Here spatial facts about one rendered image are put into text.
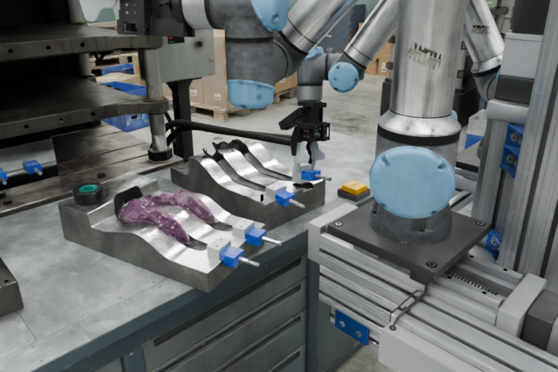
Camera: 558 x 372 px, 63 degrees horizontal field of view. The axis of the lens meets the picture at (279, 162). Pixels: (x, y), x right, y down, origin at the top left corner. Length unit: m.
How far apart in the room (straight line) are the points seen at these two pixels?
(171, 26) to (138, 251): 0.63
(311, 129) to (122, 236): 0.58
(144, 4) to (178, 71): 1.29
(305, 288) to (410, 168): 0.99
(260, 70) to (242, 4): 0.10
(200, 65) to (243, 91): 1.41
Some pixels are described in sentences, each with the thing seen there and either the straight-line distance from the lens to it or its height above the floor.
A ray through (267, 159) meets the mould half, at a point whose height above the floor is 0.90.
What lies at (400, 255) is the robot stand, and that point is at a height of 1.04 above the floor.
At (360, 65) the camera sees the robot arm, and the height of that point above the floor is 1.27.
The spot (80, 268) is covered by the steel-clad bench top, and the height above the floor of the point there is 0.80.
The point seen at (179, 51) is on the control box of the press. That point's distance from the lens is 2.05.
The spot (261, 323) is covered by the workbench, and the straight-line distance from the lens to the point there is 1.48.
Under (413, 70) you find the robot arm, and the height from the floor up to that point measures 1.36.
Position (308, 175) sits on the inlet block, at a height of 0.94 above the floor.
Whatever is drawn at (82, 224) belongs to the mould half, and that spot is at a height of 0.87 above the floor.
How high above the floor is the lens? 1.47
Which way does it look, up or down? 21 degrees down
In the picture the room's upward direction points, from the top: straight up
